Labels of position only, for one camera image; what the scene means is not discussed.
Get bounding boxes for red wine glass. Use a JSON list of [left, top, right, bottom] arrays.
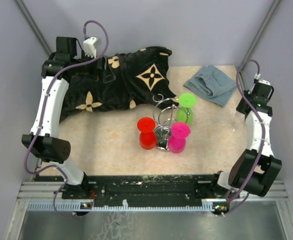
[[137, 117, 157, 150]]

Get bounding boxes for green wine glass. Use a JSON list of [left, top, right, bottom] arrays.
[[175, 93, 197, 126]]

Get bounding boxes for clear wine glass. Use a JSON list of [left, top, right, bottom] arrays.
[[230, 119, 246, 132]]

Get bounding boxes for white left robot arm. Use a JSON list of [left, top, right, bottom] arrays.
[[21, 36, 103, 199]]

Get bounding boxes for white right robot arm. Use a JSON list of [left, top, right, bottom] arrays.
[[209, 79, 282, 198]]

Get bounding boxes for chrome wine glass rack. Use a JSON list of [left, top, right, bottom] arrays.
[[152, 93, 180, 153]]

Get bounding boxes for pink wine glass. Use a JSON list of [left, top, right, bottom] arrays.
[[167, 122, 191, 154]]

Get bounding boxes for black floral pattern blanket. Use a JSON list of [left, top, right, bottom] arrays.
[[59, 46, 177, 122]]

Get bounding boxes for folded light blue jeans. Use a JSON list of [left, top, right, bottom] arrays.
[[183, 65, 237, 107]]

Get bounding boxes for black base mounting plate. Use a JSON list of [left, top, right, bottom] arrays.
[[33, 173, 240, 208]]

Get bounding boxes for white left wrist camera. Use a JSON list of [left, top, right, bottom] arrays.
[[83, 36, 101, 59]]

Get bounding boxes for left aluminium corner rail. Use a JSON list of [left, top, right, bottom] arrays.
[[13, 0, 52, 56]]

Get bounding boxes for grey slotted cable duct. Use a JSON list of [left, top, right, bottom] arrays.
[[26, 199, 227, 213]]

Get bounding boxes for aluminium corner frame rail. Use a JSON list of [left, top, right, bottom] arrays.
[[236, 0, 282, 73]]

